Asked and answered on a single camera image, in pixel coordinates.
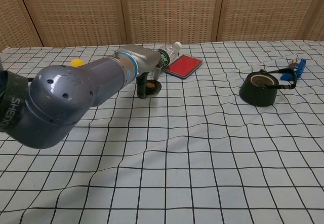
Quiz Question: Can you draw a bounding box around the red ink pad case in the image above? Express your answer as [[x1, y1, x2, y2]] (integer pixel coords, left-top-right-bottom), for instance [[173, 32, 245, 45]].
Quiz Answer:
[[163, 54, 204, 80]]

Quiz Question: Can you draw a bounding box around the round dark disc lid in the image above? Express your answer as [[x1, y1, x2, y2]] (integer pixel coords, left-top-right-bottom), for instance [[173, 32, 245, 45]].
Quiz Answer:
[[144, 80, 163, 97]]

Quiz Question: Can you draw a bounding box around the woven wooden folding screen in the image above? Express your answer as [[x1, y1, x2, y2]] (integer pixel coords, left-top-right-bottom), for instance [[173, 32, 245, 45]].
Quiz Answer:
[[0, 0, 324, 53]]

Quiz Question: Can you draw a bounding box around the yellow foam ball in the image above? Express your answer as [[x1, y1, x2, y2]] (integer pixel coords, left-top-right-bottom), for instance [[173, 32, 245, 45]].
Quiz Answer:
[[70, 58, 85, 68]]

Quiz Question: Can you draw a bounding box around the blue snack packet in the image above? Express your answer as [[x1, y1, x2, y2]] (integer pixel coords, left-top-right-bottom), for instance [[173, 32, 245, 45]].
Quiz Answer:
[[279, 58, 306, 81]]

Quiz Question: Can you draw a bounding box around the checkered light blue tablecloth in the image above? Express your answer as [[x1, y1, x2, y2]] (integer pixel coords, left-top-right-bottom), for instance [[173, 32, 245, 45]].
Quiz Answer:
[[0, 40, 324, 224]]

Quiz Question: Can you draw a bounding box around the clear plastic water bottle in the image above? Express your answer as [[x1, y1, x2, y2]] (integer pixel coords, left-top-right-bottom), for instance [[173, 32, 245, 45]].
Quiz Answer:
[[156, 42, 183, 69]]

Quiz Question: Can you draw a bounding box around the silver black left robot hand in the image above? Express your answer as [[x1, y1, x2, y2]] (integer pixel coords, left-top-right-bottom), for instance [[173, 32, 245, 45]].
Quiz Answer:
[[120, 45, 163, 100]]

